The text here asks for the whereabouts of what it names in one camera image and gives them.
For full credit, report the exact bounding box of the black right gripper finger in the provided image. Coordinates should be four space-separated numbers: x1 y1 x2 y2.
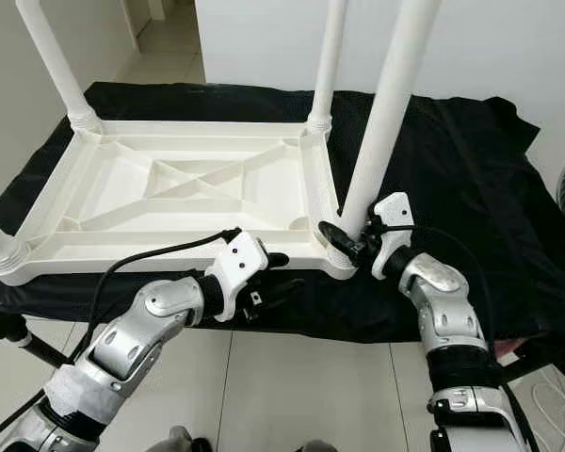
320 220 363 265

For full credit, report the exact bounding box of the white plastic table top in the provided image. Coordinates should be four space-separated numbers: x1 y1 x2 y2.
0 121 359 286

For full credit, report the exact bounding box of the white tapered table leg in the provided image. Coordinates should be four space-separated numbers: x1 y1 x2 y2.
306 0 349 133
339 0 444 236
0 217 29 279
19 0 100 133

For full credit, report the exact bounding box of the black table cloth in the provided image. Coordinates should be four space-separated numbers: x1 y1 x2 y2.
0 83 565 378

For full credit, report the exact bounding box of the grey left robot foot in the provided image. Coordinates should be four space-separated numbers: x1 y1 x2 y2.
165 428 197 452

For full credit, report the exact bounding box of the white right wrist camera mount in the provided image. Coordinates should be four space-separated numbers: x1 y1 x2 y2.
372 193 415 279

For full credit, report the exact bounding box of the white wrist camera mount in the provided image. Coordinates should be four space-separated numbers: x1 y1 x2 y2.
372 193 415 279
212 231 269 321

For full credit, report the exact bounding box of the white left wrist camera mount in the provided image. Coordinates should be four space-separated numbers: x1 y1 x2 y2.
212 231 269 321

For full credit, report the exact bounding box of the white power cable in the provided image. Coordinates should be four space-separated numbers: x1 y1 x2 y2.
537 367 565 427

